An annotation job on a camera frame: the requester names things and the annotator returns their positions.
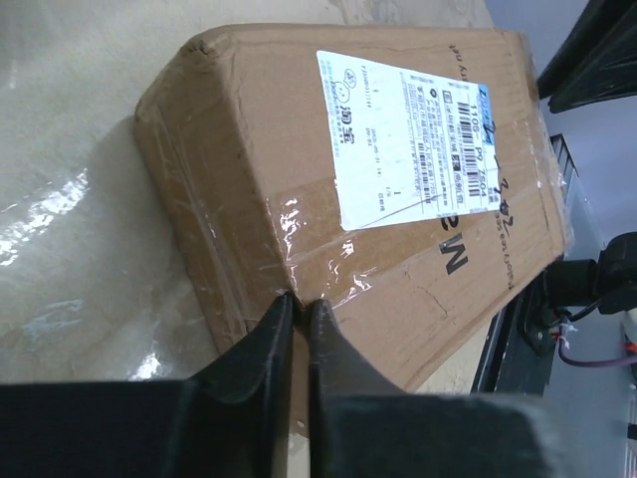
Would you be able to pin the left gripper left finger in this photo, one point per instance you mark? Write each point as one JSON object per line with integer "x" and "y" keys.
{"x": 238, "y": 414}

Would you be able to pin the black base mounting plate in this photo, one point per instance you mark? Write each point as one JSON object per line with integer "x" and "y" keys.
{"x": 518, "y": 355}

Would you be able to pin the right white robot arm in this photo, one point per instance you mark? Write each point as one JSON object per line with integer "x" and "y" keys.
{"x": 596, "y": 63}

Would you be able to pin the brown cardboard express box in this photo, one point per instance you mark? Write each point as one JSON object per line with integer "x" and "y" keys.
{"x": 403, "y": 174}

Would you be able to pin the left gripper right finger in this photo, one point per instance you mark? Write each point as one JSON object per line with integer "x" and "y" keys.
{"x": 355, "y": 412}

